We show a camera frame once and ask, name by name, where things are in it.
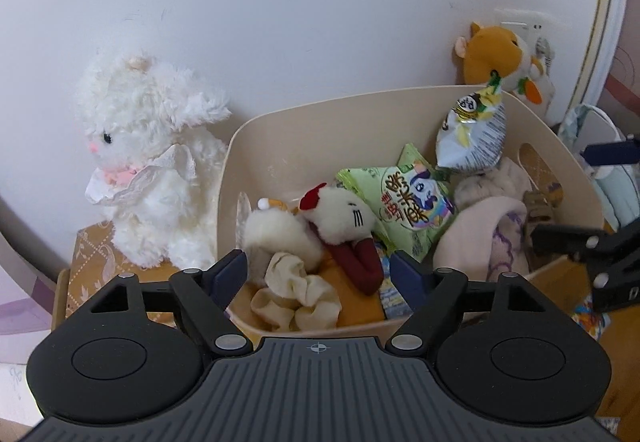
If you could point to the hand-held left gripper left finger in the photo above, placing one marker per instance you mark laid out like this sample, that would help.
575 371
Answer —
227 277

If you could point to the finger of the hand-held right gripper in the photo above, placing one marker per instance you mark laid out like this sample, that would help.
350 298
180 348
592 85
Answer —
610 153
565 239

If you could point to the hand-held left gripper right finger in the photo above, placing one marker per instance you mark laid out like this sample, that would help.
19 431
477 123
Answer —
407 279

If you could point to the blue white tissue packet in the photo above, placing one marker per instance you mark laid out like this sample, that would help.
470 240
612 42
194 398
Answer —
392 297

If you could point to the brown hair claw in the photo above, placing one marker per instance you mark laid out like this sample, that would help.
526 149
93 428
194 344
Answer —
537 212

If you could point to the cream scrunchie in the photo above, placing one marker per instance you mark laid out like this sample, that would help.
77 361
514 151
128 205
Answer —
295 297

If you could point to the lilac fuzzy sock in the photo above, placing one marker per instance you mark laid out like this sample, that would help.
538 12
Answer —
475 242

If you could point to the green snack bag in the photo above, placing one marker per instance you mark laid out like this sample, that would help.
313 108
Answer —
400 202

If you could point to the white red cat plush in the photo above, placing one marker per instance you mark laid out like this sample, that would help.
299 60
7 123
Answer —
340 217

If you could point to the beige fuzzy sock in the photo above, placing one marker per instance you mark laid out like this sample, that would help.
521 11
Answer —
495 177

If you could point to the silver printed snack bag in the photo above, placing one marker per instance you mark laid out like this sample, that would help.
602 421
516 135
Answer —
470 137

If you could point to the beige plastic basket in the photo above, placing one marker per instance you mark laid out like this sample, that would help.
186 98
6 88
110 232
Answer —
310 142

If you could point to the blue printed candy packet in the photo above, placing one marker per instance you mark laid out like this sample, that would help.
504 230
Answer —
590 322

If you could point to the white plush lamb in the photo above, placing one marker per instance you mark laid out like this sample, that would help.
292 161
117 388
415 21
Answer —
150 162

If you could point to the orange hamster plush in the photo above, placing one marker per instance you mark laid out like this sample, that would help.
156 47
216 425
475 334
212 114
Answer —
492 52

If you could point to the white wall socket panel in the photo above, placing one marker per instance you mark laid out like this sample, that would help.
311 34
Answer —
510 17

